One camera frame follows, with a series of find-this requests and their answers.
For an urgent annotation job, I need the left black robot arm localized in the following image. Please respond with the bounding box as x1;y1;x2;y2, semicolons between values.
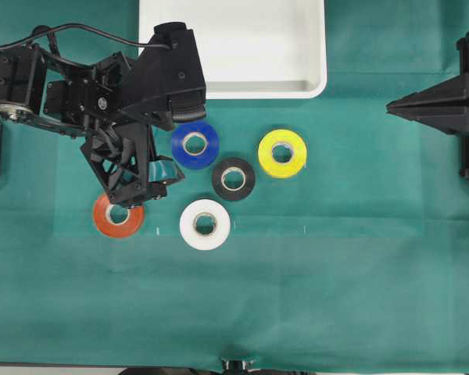
0;44;184;208

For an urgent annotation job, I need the green table cloth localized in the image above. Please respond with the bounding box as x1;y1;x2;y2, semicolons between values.
0;1;469;373

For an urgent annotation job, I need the black camera cable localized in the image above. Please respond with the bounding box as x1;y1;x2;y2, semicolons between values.
0;23;171;55

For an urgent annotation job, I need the black tape roll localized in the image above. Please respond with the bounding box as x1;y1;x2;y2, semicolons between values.
212;157;256;201

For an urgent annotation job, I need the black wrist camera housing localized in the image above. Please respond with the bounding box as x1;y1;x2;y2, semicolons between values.
118;22;206;131

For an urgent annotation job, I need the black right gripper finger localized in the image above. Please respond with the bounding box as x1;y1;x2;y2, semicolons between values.
387;75;464;109
387;106;464;135

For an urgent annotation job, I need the yellow tape roll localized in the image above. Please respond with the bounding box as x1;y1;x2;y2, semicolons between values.
257;129;307;179

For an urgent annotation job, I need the white plastic tray case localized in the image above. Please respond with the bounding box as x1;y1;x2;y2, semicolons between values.
138;1;328;99

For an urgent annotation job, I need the white tape roll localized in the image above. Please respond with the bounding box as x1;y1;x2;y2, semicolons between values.
179;199;231;251

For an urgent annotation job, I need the left gripper black finger teal tape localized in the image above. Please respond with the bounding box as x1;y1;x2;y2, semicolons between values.
146;156;185;191
109;181;167;207

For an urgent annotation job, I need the blue tape roll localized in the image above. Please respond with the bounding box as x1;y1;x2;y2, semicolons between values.
170;121;219;170

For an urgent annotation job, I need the orange tape roll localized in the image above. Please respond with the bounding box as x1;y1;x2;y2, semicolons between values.
92;194;145;238

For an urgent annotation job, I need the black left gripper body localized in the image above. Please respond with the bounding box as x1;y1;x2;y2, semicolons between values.
44;52;156;197

